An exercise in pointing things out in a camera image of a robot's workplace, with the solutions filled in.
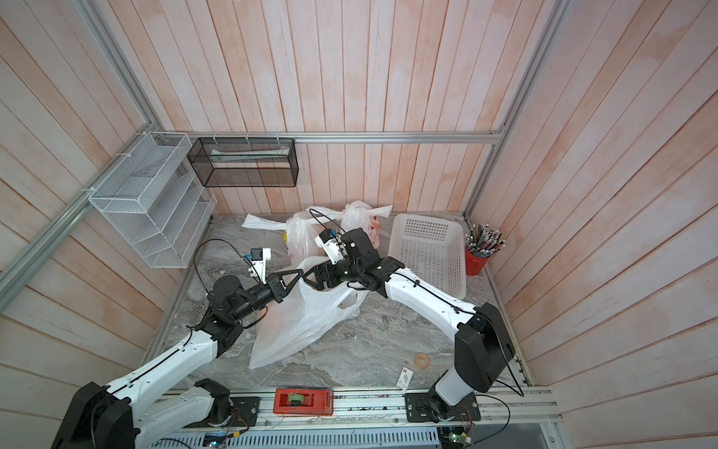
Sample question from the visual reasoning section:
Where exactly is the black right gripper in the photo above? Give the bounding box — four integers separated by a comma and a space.
303, 258, 366, 294

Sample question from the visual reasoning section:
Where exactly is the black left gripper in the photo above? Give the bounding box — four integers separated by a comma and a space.
231, 269, 305, 322

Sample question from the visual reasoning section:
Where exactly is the white printed plastic bag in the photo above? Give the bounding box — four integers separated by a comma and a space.
312, 200, 393, 249

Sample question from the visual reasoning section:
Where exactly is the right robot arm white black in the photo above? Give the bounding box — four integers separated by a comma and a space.
303, 228, 515, 423

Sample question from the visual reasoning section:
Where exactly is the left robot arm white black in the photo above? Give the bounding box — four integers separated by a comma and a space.
52, 269, 303, 448

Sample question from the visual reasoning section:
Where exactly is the white plastic perforated basket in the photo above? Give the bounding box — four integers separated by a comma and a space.
388, 214, 467, 299

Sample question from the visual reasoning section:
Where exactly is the red tape dispenser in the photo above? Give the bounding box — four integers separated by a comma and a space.
273, 388, 334, 416

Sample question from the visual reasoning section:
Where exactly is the small white card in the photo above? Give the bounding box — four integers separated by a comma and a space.
396, 367, 413, 392

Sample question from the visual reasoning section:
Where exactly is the red metal pencil bucket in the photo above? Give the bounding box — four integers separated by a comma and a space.
465, 248, 489, 276

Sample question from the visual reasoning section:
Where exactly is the black wire mesh basket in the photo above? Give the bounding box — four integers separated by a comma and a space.
188, 137, 299, 188

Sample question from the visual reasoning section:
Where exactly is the white wire mesh shelf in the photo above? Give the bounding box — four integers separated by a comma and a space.
89, 132, 217, 269

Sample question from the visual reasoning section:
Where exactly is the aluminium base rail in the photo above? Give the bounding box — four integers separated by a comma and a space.
154, 387, 573, 448

